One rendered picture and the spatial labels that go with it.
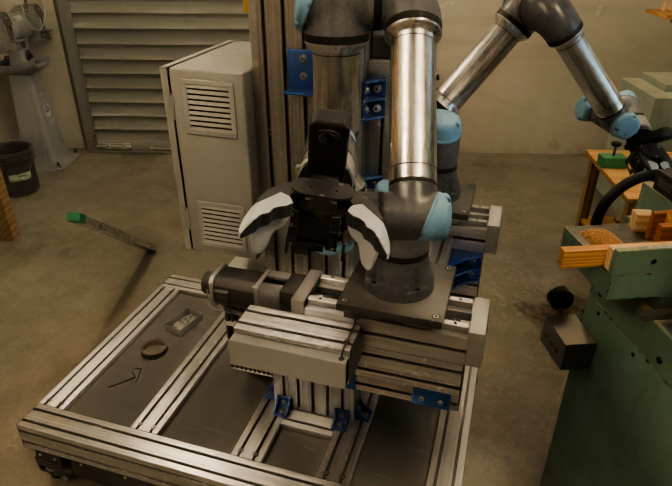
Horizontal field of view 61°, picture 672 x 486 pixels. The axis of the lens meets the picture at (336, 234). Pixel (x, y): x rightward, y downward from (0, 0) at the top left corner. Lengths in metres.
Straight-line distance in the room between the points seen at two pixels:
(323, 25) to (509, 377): 1.65
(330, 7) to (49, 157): 3.59
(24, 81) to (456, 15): 2.85
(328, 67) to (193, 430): 1.17
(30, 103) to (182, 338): 2.59
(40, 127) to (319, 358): 3.46
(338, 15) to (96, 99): 3.64
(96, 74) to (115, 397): 2.91
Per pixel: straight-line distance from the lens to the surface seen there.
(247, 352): 1.27
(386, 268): 1.19
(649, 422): 1.43
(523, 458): 2.07
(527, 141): 4.44
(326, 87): 1.06
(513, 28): 1.72
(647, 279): 1.31
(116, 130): 4.56
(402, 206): 0.86
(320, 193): 0.65
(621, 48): 4.45
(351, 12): 1.02
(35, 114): 4.39
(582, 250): 1.25
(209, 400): 1.90
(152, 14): 4.24
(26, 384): 2.50
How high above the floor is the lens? 1.52
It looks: 29 degrees down
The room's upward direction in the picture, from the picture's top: straight up
